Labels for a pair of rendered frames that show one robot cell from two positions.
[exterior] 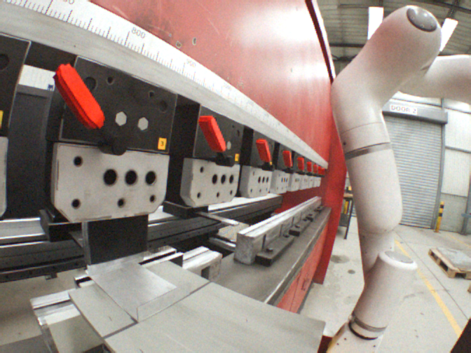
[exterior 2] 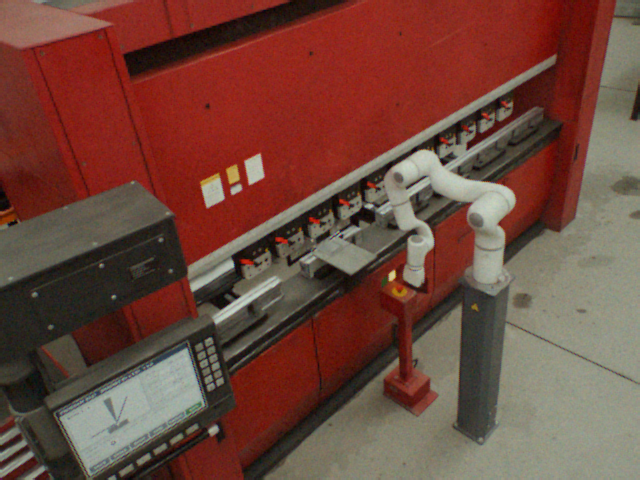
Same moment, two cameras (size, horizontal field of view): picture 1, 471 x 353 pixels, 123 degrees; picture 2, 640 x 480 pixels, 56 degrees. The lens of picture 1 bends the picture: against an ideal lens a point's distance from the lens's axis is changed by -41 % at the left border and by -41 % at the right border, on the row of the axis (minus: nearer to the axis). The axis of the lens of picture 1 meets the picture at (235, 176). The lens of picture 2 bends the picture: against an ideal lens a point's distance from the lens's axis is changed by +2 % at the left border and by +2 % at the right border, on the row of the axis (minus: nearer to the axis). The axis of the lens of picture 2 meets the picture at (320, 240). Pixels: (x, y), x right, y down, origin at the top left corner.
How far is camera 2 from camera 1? 2.57 m
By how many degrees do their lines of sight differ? 37
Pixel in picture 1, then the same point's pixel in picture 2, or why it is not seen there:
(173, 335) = (339, 257)
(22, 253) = not seen: hidden behind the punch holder
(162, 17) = (320, 183)
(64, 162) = (312, 228)
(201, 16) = (330, 168)
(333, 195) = (564, 104)
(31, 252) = not seen: hidden behind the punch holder
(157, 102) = (326, 204)
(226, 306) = (353, 250)
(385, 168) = (399, 212)
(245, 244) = (379, 217)
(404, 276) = (413, 247)
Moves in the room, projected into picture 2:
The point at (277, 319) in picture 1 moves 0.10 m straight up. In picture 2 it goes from (364, 254) to (363, 236)
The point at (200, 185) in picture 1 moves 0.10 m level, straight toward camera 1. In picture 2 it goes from (344, 213) to (342, 224)
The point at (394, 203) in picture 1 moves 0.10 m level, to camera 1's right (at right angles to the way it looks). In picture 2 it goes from (403, 223) to (425, 224)
